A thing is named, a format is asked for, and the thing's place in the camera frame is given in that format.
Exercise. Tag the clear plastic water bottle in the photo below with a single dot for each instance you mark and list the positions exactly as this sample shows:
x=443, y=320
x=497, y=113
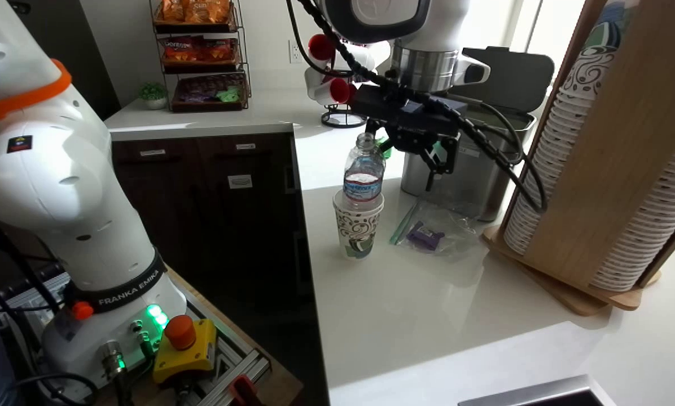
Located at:
x=365, y=177

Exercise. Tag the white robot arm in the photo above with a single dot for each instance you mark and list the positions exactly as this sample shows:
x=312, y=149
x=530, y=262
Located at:
x=58, y=181

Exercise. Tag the patterned paper cup stack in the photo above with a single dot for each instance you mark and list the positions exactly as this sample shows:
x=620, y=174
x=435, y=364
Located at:
x=654, y=227
x=558, y=149

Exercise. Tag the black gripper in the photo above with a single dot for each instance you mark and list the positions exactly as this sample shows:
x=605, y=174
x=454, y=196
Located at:
x=423, y=127

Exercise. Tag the yellow emergency stop button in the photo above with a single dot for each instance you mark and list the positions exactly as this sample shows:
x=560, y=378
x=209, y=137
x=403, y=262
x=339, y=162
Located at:
x=184, y=351

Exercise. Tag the white wall outlet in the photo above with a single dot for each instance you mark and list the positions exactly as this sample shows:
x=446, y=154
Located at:
x=295, y=50

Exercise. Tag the wooden cup dispenser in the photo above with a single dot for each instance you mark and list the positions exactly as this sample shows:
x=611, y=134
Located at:
x=621, y=149

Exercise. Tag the black bin lid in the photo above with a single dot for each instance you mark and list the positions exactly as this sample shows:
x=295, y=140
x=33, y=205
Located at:
x=514, y=81

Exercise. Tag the clear bag with purple item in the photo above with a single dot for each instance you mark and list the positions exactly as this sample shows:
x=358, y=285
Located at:
x=427, y=235

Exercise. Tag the wooden cart board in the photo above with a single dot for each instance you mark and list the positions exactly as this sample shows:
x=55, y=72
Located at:
x=239, y=352

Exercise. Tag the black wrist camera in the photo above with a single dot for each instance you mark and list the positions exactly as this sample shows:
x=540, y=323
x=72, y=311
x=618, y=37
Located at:
x=385, y=103

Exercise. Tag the small green potted plant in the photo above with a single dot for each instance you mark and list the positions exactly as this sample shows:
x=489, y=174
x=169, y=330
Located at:
x=155, y=93

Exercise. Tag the red mug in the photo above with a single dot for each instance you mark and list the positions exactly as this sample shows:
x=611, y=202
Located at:
x=342, y=92
x=322, y=46

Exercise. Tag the dark brown cabinet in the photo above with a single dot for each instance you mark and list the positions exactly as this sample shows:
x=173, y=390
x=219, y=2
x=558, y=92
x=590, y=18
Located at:
x=216, y=218

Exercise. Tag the green glowing button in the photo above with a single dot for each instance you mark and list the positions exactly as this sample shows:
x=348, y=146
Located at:
x=152, y=320

